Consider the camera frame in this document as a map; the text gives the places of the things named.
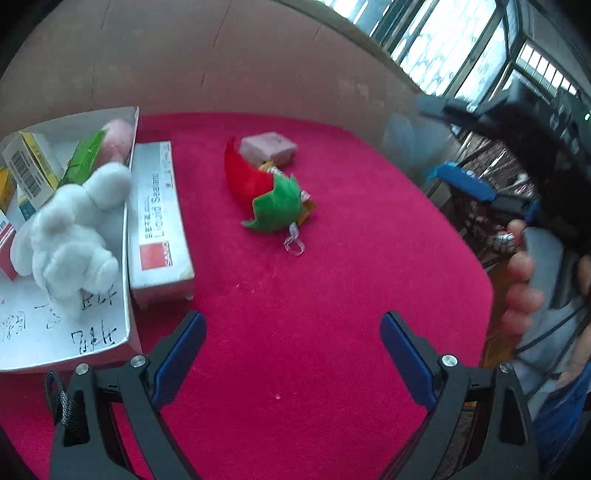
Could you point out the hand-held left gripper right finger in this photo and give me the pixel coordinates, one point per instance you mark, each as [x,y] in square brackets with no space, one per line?
[408,360]

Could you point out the green packet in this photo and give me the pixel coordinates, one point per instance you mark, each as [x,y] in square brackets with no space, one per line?
[83,159]

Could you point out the red green plush toy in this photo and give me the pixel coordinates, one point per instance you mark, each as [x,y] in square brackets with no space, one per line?
[249,180]

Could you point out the white cardboard box tray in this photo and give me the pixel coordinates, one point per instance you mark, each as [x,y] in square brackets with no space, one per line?
[27,332]

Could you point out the person's right hand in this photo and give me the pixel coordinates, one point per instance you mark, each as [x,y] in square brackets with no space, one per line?
[519,277]

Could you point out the window with metal grille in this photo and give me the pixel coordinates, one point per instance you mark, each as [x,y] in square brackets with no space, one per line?
[438,41]

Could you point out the pink box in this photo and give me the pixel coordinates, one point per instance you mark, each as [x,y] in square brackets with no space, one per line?
[268,146]

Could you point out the pink plush toy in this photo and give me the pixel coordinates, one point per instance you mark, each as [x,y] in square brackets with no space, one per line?
[117,138]

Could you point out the long white box red label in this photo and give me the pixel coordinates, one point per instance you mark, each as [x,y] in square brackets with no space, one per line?
[157,221]

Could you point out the white yellow medicine box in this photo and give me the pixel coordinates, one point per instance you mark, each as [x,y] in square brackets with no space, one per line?
[32,170]

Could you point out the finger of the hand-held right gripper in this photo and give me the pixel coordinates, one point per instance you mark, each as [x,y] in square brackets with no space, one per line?
[443,108]
[461,181]

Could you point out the blue denim clothing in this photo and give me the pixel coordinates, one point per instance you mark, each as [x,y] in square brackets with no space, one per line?
[563,424]

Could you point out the red white medicine box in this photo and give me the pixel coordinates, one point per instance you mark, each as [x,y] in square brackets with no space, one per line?
[7,249]

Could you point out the magenta towel table cover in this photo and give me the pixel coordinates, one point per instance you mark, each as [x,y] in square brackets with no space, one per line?
[300,277]

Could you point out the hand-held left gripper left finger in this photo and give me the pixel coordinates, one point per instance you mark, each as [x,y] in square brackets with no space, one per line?
[182,355]

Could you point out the white plush rabbit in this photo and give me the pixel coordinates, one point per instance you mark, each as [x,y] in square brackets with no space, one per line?
[69,230]

